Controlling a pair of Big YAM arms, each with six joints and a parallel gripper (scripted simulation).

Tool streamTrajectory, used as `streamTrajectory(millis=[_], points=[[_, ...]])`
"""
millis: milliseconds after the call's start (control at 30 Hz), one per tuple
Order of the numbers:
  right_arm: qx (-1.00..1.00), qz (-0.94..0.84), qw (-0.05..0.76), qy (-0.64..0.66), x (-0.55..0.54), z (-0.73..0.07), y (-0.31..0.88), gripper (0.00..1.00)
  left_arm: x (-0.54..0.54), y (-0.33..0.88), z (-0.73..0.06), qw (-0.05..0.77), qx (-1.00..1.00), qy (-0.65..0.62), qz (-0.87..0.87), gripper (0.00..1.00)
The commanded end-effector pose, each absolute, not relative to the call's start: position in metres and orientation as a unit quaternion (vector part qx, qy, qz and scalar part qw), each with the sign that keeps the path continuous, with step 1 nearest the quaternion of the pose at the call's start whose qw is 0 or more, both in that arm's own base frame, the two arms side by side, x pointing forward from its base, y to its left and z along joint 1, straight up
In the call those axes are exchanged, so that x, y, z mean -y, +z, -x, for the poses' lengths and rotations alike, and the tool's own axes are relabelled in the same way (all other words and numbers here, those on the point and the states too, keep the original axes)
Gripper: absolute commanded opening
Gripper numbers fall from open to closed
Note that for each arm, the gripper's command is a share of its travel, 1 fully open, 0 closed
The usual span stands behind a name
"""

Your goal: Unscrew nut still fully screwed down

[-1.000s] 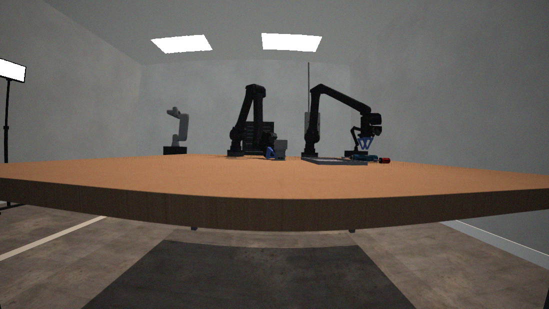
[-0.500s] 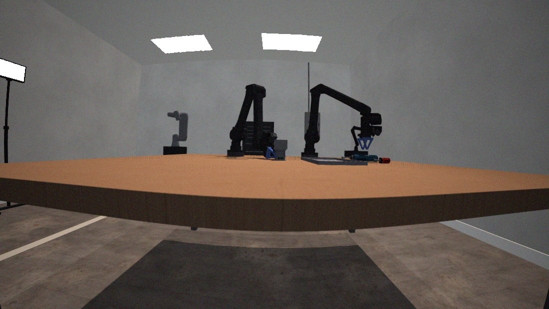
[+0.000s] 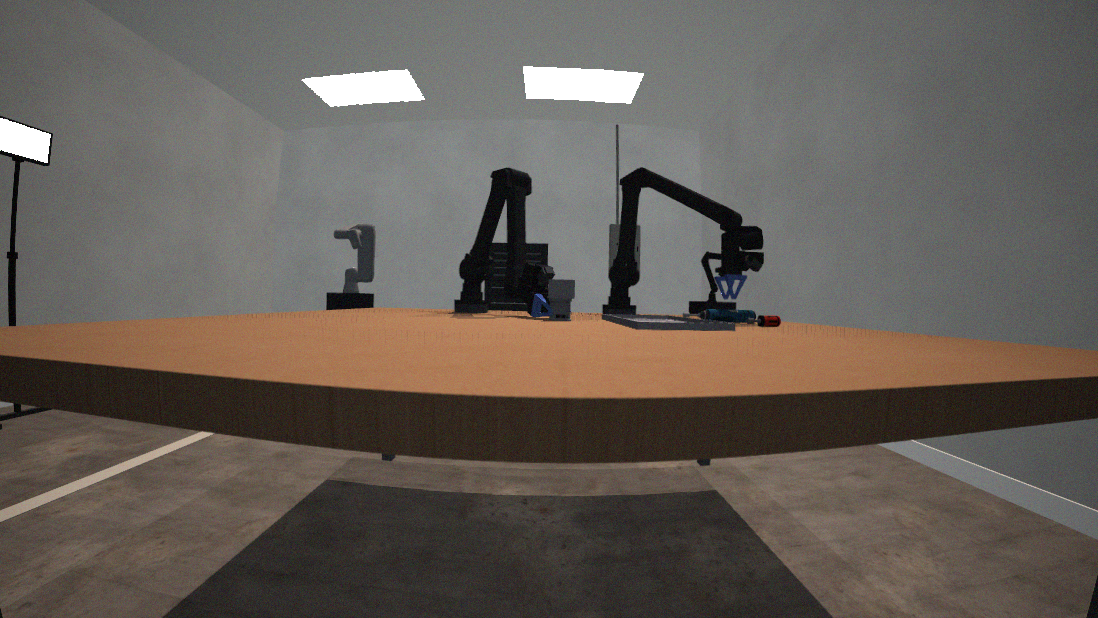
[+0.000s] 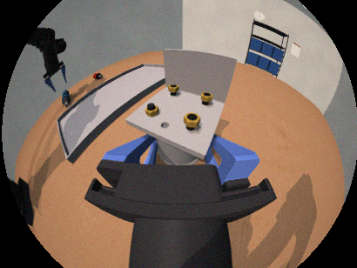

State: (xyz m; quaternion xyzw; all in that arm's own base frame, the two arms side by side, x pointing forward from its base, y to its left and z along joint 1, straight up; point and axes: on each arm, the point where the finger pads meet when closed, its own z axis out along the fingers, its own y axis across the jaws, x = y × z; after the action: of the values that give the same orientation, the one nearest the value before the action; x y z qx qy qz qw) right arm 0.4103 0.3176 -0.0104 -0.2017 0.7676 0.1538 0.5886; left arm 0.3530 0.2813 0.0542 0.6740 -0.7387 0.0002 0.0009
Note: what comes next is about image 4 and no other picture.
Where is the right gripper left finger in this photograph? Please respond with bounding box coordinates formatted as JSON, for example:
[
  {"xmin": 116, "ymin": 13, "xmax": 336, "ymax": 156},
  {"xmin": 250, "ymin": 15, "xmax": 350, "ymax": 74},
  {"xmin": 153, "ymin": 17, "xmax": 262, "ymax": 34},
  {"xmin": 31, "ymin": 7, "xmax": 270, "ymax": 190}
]
[{"xmin": 101, "ymin": 134, "xmax": 158, "ymax": 164}]

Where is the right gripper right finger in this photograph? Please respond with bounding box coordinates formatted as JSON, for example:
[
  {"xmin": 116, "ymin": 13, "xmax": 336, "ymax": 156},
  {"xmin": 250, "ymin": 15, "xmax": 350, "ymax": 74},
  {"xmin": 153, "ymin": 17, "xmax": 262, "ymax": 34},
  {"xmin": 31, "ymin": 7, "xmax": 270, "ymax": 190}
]
[{"xmin": 205, "ymin": 134, "xmax": 259, "ymax": 185}]

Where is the grey cylinder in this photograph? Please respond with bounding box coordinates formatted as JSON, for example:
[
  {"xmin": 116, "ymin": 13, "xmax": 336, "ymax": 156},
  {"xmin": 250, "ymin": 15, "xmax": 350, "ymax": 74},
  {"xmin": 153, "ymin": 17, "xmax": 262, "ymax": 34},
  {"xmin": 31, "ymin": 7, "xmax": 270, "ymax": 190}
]
[{"xmin": 147, "ymin": 103, "xmax": 200, "ymax": 165}]

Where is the dark blue electric nut driver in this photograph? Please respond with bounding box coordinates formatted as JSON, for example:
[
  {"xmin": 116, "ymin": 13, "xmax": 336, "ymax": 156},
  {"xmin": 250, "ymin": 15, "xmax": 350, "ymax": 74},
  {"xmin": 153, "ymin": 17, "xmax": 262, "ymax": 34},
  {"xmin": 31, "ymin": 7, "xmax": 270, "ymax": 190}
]
[{"xmin": 62, "ymin": 90, "xmax": 71, "ymax": 108}]

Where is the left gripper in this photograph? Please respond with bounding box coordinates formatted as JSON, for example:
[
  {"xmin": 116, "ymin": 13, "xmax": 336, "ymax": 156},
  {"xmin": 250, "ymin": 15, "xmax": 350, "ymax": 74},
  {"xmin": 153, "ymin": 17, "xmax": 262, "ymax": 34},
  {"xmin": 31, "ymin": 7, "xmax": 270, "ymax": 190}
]
[{"xmin": 43, "ymin": 54, "xmax": 66, "ymax": 91}]

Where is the grey l-shaped bracket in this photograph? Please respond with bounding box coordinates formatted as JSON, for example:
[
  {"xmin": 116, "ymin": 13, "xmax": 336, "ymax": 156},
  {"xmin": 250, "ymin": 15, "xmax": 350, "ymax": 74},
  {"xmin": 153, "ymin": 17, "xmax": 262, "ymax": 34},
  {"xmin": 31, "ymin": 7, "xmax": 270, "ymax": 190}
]
[{"xmin": 125, "ymin": 49, "xmax": 237, "ymax": 160}]

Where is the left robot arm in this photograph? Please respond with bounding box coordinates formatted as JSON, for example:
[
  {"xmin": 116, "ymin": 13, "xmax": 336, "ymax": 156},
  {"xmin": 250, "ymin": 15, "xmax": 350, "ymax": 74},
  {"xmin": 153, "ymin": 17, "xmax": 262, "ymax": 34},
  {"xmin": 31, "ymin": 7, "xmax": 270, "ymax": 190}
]
[{"xmin": 8, "ymin": 28, "xmax": 66, "ymax": 222}]

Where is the brass hex nut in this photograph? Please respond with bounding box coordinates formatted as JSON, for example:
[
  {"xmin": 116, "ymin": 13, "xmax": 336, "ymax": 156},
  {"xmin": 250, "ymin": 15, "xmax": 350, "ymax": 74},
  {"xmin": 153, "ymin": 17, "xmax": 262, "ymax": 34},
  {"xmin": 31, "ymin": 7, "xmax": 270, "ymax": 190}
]
[
  {"xmin": 184, "ymin": 113, "xmax": 200, "ymax": 128},
  {"xmin": 168, "ymin": 84, "xmax": 179, "ymax": 92},
  {"xmin": 201, "ymin": 92, "xmax": 212, "ymax": 102},
  {"xmin": 145, "ymin": 104, "xmax": 158, "ymax": 117}
]

